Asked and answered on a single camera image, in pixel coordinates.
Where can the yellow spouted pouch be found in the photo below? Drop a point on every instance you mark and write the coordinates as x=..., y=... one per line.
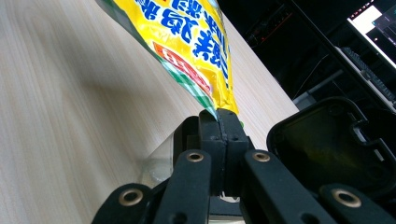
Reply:
x=186, y=40

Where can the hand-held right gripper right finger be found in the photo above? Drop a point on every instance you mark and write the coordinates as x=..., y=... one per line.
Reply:
x=264, y=186

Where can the computer monitor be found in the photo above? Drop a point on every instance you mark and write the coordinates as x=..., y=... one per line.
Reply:
x=370, y=28

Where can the black keyboard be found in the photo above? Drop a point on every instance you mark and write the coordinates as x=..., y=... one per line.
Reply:
x=367, y=73

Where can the grey metal bar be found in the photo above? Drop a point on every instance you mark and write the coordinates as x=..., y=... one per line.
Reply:
x=317, y=87

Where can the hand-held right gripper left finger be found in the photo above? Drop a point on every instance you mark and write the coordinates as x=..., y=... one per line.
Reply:
x=190, y=180

